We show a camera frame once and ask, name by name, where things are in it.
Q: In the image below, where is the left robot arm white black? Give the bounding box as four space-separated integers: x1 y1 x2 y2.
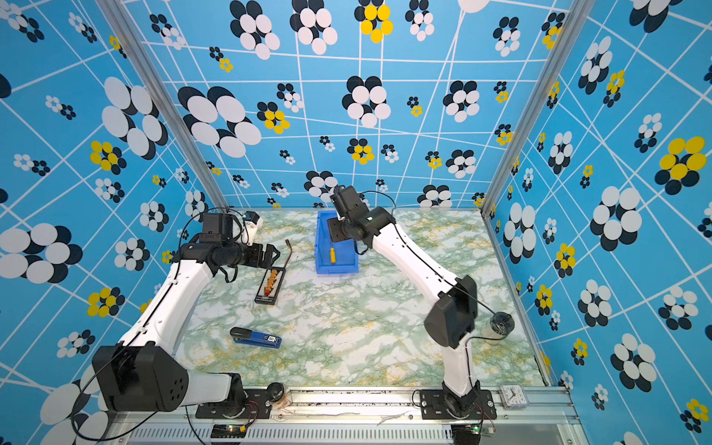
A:
92 234 281 416

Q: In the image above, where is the blue black stapler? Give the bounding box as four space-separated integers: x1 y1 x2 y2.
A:
230 327 282 349

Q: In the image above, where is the green circuit board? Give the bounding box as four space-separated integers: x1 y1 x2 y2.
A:
211 424 248 439
451 425 482 445

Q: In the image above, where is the black lidded clear jar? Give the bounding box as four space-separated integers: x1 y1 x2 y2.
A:
482 311 515 344

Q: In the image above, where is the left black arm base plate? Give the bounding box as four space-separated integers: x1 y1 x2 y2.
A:
196 389 272 421

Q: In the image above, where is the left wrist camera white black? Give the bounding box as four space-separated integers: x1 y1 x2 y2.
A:
242 211 263 246

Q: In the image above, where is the blue plastic bin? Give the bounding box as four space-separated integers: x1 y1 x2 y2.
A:
314 211 359 276

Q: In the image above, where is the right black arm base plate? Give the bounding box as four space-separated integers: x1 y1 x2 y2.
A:
417 389 498 421

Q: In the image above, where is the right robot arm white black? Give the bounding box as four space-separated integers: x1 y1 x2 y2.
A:
328 185 479 417

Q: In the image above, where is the left green circuit board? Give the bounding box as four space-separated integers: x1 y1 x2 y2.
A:
211 424 248 439

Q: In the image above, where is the right green circuit board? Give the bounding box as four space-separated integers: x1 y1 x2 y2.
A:
451 425 482 445

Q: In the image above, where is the brown bent hex key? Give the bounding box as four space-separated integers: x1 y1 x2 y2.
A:
283 239 293 269

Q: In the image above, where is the small white clock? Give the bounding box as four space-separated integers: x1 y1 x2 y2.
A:
499 385 530 410

